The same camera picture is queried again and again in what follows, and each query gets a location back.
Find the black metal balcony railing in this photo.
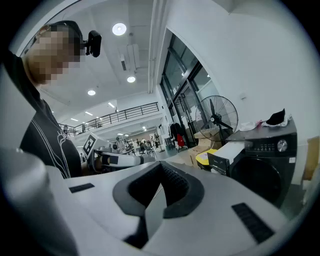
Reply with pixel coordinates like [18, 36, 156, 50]
[58, 101, 160, 137]

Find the yellow plastic case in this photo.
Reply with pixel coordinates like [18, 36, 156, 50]
[195, 148, 218, 172]

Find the black cloth on white bag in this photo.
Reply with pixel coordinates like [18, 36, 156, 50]
[261, 113, 293, 128]

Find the black washing machine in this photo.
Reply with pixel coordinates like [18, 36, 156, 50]
[226, 117, 299, 209]

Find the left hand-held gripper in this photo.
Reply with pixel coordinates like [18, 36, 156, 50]
[82, 133, 151, 175]

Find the silver washing machine knob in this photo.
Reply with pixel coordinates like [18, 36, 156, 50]
[276, 139, 288, 153]

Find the black head-mounted camera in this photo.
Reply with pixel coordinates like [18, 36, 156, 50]
[82, 29, 103, 58]

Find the white ceiling air unit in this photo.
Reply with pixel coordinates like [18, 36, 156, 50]
[118, 43, 141, 72]

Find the black pedestal fan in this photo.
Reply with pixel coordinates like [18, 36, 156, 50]
[194, 94, 240, 151]

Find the person's left hand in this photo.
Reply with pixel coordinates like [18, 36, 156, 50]
[95, 155, 111, 174]

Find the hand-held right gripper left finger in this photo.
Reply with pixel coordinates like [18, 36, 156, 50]
[46, 161, 162, 256]

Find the brown cardboard box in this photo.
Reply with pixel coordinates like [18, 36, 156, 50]
[193, 130, 223, 150]
[172, 147, 201, 168]

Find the person's black printed t-shirt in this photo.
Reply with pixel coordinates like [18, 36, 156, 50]
[0, 48, 83, 180]

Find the black framed glass door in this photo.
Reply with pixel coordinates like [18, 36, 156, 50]
[159, 33, 221, 149]

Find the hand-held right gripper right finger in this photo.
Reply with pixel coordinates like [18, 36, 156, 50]
[142, 161, 290, 256]

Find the flat cardboard panel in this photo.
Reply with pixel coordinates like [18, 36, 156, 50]
[302, 136, 320, 182]

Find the person's head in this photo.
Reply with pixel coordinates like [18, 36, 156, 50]
[21, 20, 87, 86]

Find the white detergent drawer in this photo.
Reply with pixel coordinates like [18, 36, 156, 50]
[206, 140, 253, 176]

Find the pink detergent refill pouch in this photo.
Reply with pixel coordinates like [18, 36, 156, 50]
[239, 121, 261, 132]

